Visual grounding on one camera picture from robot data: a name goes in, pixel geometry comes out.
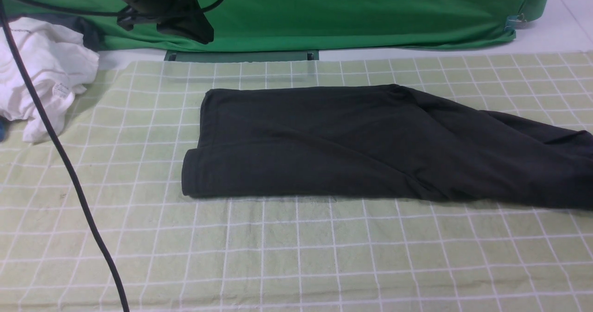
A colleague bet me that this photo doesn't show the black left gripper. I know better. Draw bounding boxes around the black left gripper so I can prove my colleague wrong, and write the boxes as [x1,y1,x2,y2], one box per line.
[117,0,214,44]

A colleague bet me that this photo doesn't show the green backdrop cloth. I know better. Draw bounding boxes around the green backdrop cloth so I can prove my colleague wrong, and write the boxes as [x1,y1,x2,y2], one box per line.
[0,0,554,53]

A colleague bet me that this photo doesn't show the white crumpled garment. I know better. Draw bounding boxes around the white crumpled garment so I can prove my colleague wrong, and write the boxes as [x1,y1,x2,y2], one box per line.
[0,17,99,143]

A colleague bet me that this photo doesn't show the green checkered table mat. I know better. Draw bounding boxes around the green checkered table mat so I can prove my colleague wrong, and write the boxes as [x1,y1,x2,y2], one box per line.
[0,52,593,312]

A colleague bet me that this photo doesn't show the blue object at edge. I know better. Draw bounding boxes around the blue object at edge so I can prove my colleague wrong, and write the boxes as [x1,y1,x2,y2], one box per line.
[0,117,9,142]

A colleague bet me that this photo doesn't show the teal binder clip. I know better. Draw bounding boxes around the teal binder clip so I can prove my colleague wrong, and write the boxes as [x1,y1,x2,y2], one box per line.
[504,14,528,31]

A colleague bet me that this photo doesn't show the green metal base bracket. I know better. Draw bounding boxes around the green metal base bracket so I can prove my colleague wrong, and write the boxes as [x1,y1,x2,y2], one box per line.
[164,50,319,63]

